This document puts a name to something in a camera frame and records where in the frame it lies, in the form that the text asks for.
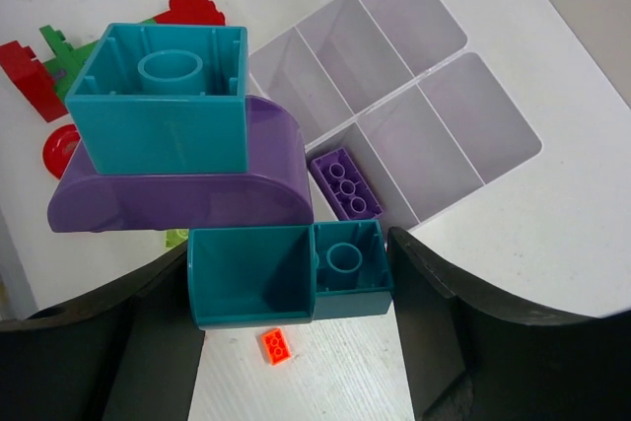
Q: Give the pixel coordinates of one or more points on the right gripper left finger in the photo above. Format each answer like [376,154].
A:
[128,350]

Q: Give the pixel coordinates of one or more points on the orange lego plate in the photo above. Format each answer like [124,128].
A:
[275,346]

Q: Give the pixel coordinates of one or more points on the left clear divided container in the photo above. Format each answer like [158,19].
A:
[349,54]

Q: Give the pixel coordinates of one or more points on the teal and purple lego stack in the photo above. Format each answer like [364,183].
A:
[170,138]

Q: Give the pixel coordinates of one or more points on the green and red duplo stack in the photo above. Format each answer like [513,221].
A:
[45,84]

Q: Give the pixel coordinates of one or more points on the teal curved lego brick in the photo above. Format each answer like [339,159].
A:
[252,276]

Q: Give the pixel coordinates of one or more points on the teal square lego brick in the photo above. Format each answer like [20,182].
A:
[353,276]

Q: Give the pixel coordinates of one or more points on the red arch duplo brick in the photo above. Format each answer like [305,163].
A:
[191,12]

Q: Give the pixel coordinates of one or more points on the purple lego brick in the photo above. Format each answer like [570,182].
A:
[344,187]

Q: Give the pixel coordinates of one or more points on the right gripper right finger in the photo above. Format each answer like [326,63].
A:
[473,351]

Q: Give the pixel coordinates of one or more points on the light green curved lego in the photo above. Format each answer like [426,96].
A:
[175,237]

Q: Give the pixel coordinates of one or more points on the red horseshoe lego piece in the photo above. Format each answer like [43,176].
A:
[58,149]

